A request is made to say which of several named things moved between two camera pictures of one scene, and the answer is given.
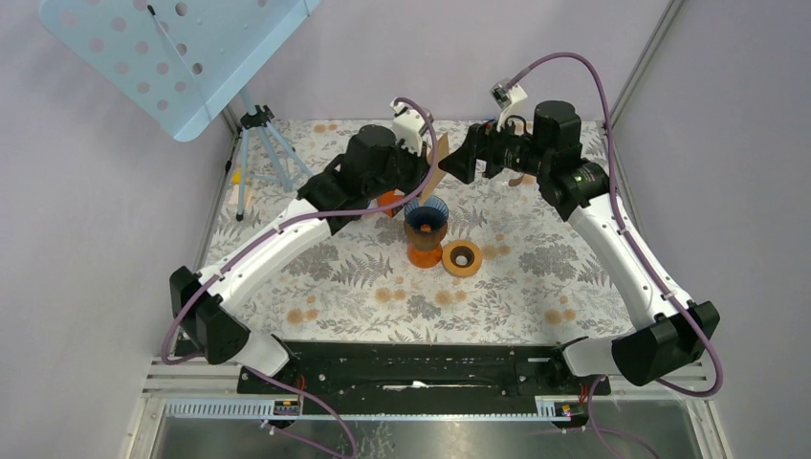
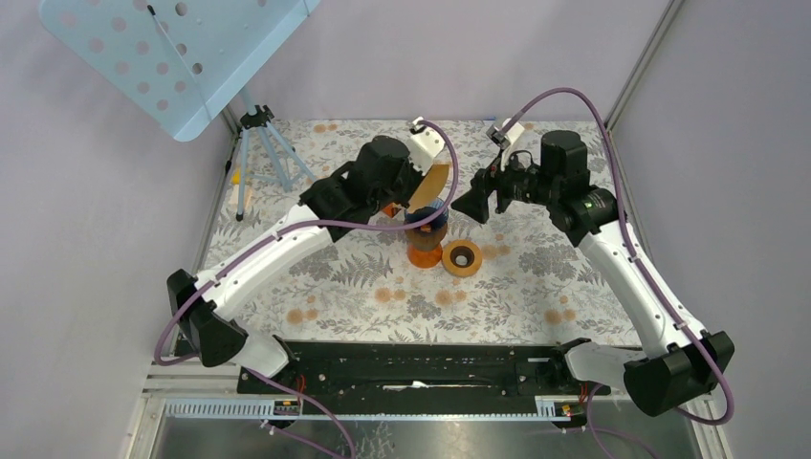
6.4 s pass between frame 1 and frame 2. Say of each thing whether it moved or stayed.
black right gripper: moved
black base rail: stayed
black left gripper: stayed
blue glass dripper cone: stayed
